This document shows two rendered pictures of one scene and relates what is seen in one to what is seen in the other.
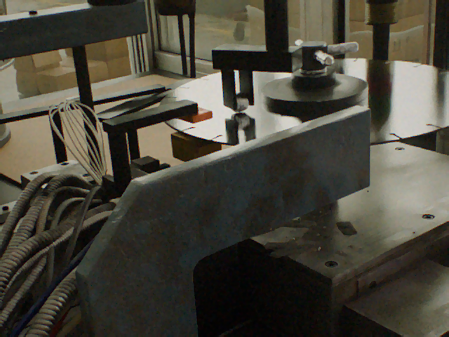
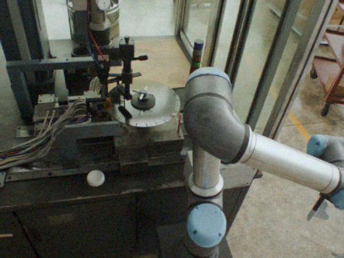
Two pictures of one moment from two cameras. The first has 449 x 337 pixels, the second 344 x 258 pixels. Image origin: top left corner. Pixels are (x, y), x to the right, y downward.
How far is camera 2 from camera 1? 87 cm
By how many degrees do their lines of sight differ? 27
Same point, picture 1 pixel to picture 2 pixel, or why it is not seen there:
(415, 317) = (126, 158)
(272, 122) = (123, 107)
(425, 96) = (160, 113)
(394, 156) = not seen: hidden behind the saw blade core
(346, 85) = (148, 102)
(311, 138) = (102, 126)
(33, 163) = (112, 69)
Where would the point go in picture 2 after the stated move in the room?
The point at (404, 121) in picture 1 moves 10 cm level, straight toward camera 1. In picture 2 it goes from (144, 120) to (126, 133)
